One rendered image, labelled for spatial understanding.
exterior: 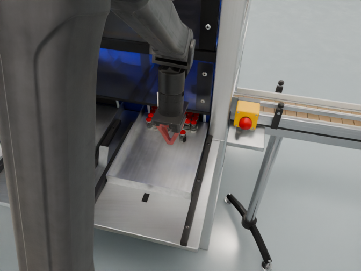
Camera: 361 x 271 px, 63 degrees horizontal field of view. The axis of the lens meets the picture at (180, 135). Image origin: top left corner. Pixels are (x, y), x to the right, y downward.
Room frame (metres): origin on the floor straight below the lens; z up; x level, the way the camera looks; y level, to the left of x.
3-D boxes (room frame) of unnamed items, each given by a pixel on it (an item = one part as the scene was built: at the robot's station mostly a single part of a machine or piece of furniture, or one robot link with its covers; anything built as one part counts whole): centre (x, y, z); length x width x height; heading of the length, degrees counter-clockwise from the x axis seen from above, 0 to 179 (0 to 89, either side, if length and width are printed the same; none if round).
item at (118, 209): (0.64, 0.24, 0.87); 0.70 x 0.48 x 0.02; 76
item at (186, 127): (0.78, 0.03, 0.90); 0.18 x 0.02 x 0.05; 76
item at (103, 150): (0.57, 0.26, 0.91); 0.14 x 0.03 x 0.06; 167
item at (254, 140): (0.76, -0.24, 0.87); 0.14 x 0.13 x 0.02; 166
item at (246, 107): (0.72, -0.21, 0.99); 0.08 x 0.07 x 0.07; 166
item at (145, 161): (0.67, 0.06, 0.90); 0.34 x 0.26 x 0.04; 166
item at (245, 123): (0.68, -0.20, 0.99); 0.04 x 0.04 x 0.04; 76
